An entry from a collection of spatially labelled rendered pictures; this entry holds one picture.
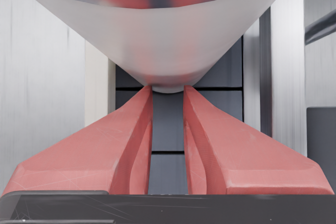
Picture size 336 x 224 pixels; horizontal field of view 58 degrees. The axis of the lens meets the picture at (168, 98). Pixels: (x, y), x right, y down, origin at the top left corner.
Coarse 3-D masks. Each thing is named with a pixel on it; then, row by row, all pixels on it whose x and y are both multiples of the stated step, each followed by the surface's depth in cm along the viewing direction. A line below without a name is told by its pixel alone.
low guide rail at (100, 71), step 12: (96, 48) 15; (96, 60) 15; (108, 60) 15; (96, 72) 15; (108, 72) 15; (96, 84) 15; (108, 84) 15; (96, 96) 15; (108, 96) 15; (84, 108) 15; (96, 108) 15; (108, 108) 15; (84, 120) 15
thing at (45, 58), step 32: (0, 0) 24; (32, 0) 24; (320, 0) 23; (0, 32) 24; (32, 32) 24; (64, 32) 24; (0, 64) 24; (32, 64) 24; (64, 64) 24; (320, 64) 23; (0, 96) 23; (32, 96) 23; (64, 96) 23; (320, 96) 23; (0, 128) 23; (32, 128) 23; (64, 128) 23; (0, 160) 23; (0, 192) 23
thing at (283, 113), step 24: (288, 0) 10; (264, 24) 11; (288, 24) 10; (264, 48) 11; (288, 48) 10; (264, 72) 11; (288, 72) 10; (264, 96) 11; (288, 96) 10; (264, 120) 11; (288, 120) 10; (288, 144) 10
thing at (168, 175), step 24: (240, 48) 18; (120, 72) 18; (216, 72) 18; (240, 72) 18; (120, 96) 18; (168, 96) 18; (216, 96) 18; (240, 96) 18; (168, 120) 18; (240, 120) 18; (168, 144) 18; (168, 168) 18; (168, 192) 18
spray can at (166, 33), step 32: (64, 0) 3; (96, 0) 2; (128, 0) 2; (160, 0) 2; (192, 0) 2; (224, 0) 3; (256, 0) 3; (96, 32) 4; (128, 32) 4; (160, 32) 4; (192, 32) 4; (224, 32) 4; (128, 64) 7; (160, 64) 6; (192, 64) 7
